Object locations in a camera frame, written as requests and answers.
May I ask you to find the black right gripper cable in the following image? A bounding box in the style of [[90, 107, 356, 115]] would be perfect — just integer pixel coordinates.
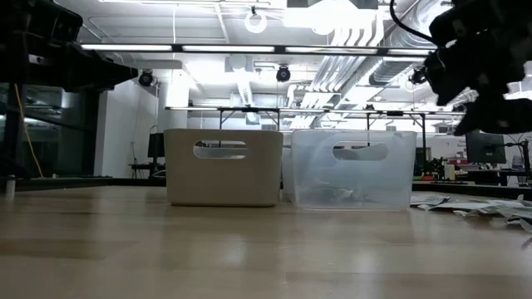
[[389, 0, 436, 45]]

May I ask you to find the black ceiling camera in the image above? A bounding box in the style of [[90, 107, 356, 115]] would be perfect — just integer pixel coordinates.
[[409, 66, 429, 86], [275, 64, 292, 83], [138, 69, 158, 88]]

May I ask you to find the black background rig frame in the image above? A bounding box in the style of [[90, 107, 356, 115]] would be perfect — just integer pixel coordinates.
[[165, 105, 427, 130]]

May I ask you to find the white paper packet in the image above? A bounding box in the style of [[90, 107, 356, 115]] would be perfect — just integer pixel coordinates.
[[477, 199, 532, 221]]

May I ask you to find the clear plastic bin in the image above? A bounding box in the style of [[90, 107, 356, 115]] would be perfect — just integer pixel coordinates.
[[290, 129, 418, 211]]

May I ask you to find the dark background desk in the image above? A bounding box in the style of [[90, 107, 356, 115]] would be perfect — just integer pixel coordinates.
[[128, 162, 166, 180], [415, 168, 532, 187]]

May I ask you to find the linear ceiling light fixture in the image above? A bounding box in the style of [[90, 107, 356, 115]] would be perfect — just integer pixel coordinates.
[[78, 42, 437, 58]]

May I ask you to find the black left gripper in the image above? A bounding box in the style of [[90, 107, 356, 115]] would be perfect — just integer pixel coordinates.
[[0, 16, 139, 92]]

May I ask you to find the small white bottle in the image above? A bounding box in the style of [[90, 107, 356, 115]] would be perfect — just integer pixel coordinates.
[[3, 174, 17, 199]]

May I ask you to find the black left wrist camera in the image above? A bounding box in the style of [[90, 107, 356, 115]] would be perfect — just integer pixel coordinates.
[[39, 2, 84, 42]]

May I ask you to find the yellow cable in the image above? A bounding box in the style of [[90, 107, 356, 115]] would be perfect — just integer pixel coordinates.
[[13, 82, 44, 179]]

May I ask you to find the light grey plastic bin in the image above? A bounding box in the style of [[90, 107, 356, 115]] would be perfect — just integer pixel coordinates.
[[163, 128, 284, 208]]

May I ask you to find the white ring light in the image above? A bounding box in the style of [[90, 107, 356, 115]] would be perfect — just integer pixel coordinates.
[[244, 6, 268, 35]]

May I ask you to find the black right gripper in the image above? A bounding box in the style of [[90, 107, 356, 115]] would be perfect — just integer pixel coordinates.
[[423, 0, 532, 137]]

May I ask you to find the black computer monitor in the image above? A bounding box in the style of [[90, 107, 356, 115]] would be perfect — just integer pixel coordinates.
[[147, 132, 166, 159], [464, 131, 507, 166]]

